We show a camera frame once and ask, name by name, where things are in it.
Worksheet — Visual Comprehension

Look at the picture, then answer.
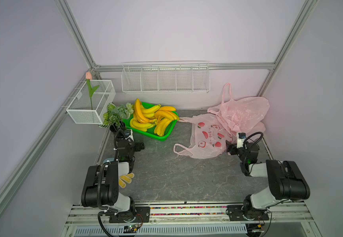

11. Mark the printed pink plastic bag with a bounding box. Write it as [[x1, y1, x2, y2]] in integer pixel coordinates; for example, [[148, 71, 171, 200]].
[[173, 113, 234, 159]]

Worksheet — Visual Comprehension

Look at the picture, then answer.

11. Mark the yellow banana bunch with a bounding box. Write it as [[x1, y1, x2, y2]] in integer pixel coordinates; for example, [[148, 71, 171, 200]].
[[130, 99, 161, 132], [154, 105, 179, 137]]

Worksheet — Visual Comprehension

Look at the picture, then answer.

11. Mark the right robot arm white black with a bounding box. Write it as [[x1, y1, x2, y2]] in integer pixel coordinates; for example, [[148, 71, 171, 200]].
[[226, 141, 311, 221]]

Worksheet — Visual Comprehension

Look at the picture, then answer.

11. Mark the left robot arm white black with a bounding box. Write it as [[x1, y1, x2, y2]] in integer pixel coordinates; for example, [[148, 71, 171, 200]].
[[81, 138, 150, 224]]

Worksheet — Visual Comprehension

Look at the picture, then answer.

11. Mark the yellow banana bunch in basket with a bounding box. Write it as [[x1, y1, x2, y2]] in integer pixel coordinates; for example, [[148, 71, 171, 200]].
[[130, 99, 161, 132]]

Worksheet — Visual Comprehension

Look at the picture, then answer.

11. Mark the plain pink plastic bag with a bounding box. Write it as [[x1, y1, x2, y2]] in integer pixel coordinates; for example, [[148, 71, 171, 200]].
[[208, 83, 270, 136]]

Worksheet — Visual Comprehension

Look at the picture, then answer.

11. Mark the black plant vase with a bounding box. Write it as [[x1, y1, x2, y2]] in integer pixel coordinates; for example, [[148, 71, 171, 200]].
[[109, 121, 126, 134]]

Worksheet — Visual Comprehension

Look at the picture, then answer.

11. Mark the yellow white work glove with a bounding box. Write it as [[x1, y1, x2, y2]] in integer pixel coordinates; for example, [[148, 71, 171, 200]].
[[118, 173, 135, 189]]

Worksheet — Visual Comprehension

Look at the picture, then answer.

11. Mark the green potted plant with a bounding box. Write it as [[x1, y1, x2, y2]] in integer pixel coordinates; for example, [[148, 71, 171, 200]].
[[98, 103, 134, 128]]

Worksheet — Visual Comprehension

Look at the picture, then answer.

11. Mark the pink artificial tulip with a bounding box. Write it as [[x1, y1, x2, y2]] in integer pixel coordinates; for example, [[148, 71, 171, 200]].
[[85, 72, 100, 109]]

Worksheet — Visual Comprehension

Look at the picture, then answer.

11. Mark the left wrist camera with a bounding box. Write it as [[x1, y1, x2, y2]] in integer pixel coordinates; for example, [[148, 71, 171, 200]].
[[123, 129, 134, 142]]

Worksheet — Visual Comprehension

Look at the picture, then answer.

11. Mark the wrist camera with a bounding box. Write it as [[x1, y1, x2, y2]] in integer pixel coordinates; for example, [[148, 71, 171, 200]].
[[123, 129, 134, 142], [236, 132, 246, 149]]

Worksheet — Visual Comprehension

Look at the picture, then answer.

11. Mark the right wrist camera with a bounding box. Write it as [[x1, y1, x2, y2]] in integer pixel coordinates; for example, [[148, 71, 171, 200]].
[[236, 132, 246, 149]]

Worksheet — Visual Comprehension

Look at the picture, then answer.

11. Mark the white wire basket left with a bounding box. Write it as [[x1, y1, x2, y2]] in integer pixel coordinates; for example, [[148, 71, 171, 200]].
[[66, 80, 116, 125]]

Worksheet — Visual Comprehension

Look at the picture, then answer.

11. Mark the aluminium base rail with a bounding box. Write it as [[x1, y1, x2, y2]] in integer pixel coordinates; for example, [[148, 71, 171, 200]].
[[61, 201, 321, 237]]

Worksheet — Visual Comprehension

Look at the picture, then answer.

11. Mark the white wire shelf back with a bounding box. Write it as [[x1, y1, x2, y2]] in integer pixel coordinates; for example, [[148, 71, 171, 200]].
[[121, 61, 211, 93]]

